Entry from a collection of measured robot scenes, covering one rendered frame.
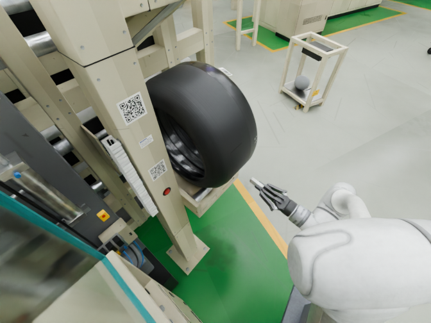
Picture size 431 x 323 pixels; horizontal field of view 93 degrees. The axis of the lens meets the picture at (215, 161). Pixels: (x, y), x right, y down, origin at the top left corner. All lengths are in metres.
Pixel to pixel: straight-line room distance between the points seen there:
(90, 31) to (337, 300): 0.65
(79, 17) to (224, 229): 1.78
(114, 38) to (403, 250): 0.66
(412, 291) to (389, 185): 2.39
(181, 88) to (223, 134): 0.22
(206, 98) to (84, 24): 0.40
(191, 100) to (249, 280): 1.51
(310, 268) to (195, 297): 1.54
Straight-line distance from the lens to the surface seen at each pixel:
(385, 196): 2.68
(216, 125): 0.74
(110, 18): 0.57
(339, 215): 1.02
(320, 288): 0.40
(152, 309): 0.61
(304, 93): 3.38
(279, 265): 1.96
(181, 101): 0.76
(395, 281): 0.42
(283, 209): 1.00
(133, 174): 0.79
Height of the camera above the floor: 1.86
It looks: 51 degrees down
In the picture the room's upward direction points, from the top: 3 degrees counter-clockwise
